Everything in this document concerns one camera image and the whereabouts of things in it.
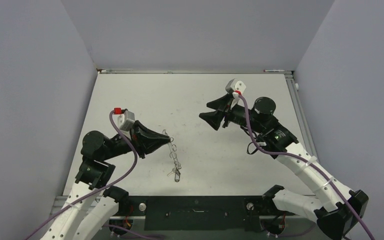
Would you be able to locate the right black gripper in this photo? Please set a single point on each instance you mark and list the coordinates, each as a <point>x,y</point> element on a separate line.
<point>214,118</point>

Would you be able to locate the key with grey tag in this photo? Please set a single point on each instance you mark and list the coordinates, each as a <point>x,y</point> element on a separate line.
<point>176,173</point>

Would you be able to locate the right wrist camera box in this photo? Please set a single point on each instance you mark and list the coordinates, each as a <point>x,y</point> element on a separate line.
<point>234,88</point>

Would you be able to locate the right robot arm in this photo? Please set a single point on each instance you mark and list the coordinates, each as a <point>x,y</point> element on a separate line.
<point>334,207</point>

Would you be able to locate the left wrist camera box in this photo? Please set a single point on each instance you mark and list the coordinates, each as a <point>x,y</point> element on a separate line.
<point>125,119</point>

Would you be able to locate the aluminium frame rail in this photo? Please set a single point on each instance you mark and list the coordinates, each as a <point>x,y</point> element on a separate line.
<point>293,88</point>

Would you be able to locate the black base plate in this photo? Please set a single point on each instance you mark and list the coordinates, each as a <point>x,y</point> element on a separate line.
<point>196,213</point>

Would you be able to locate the red white marker pen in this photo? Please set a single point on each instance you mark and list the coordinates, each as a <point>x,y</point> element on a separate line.
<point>273,70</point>

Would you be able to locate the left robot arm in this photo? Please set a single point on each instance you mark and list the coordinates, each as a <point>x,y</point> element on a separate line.
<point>93,199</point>

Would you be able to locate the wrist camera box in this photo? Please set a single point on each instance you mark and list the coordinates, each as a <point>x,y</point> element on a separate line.
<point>234,88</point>
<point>125,119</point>

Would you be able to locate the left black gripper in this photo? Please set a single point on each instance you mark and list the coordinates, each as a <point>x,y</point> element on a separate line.
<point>150,145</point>

